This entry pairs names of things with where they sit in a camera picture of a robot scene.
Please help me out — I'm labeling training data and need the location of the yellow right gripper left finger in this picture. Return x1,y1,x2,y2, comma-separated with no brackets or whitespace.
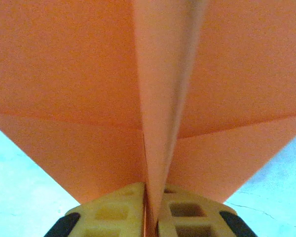
43,182,148,237

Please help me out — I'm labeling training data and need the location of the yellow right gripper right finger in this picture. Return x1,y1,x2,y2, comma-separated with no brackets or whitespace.
156,185,259,237

